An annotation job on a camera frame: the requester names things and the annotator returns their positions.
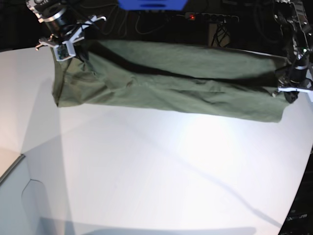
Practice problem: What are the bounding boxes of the white cable loops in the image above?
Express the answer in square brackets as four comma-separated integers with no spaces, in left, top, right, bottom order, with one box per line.
[101,7,172,37]

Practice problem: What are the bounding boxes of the green t-shirt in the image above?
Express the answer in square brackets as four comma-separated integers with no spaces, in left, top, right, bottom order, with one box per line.
[52,40,288,122]

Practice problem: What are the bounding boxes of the black power strip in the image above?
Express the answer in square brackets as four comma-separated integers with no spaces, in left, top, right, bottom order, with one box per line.
[184,12,240,24]

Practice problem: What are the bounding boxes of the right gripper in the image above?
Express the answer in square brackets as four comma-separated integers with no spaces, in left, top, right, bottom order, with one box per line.
[35,16,107,49]

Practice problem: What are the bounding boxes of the blue box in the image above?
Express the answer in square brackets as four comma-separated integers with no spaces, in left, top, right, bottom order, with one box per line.
[118,0,188,11]

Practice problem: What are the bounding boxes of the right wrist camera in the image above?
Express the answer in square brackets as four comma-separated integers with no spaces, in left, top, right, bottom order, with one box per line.
[54,44,76,62]

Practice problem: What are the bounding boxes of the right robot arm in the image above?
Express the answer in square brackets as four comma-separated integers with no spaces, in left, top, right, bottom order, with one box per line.
[25,0,107,50]

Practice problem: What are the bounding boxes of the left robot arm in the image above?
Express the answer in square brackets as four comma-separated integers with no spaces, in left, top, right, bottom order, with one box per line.
[274,0,313,104]

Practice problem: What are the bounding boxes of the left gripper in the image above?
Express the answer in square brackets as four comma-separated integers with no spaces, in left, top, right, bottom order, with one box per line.
[271,78,313,103]

